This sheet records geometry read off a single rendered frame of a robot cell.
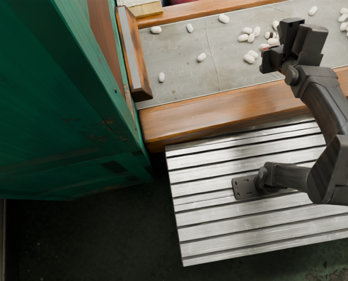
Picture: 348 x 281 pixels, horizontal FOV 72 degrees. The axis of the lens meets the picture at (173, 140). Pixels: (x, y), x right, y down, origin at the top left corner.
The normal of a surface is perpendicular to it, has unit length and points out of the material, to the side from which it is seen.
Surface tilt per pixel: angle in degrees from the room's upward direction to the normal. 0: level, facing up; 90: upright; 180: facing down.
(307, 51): 49
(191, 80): 0
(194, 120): 0
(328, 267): 0
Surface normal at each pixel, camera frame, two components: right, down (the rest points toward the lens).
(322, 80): 0.04, -0.70
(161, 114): 0.00, -0.25
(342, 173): -0.05, 0.33
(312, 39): -0.07, 0.55
